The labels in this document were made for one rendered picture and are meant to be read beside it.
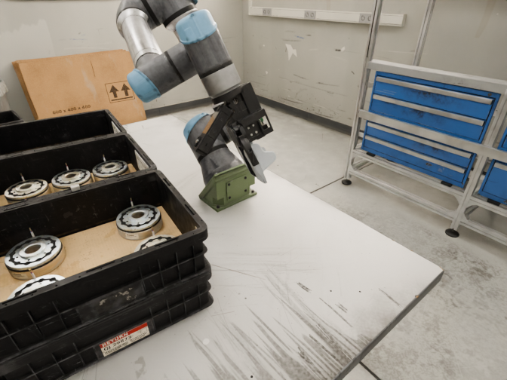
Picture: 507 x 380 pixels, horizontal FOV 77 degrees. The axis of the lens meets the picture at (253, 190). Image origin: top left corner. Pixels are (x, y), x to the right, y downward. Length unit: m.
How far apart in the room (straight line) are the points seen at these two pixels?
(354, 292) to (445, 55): 2.51
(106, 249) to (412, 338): 1.37
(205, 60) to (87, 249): 0.48
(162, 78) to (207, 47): 0.15
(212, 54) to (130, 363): 0.62
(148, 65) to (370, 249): 0.74
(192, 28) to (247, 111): 0.19
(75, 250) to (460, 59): 2.85
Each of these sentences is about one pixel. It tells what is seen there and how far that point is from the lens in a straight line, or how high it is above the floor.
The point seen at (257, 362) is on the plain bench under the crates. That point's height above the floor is 0.70.
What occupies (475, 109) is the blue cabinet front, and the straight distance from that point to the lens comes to 2.14.
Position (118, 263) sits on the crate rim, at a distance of 0.60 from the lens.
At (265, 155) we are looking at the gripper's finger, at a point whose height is 1.02.
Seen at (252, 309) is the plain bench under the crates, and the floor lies 0.70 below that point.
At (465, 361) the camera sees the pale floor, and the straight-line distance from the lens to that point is 1.77.
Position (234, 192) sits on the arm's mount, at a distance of 1.08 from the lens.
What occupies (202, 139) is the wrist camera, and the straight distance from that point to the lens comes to 0.67.
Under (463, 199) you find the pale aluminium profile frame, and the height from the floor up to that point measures 0.27.
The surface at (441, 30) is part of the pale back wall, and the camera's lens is 3.12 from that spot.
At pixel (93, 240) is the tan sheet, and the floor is 0.83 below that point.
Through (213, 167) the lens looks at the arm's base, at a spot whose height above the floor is 0.83.
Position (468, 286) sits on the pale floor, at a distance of 2.09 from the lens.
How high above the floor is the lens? 1.32
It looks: 32 degrees down
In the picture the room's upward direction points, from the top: straight up
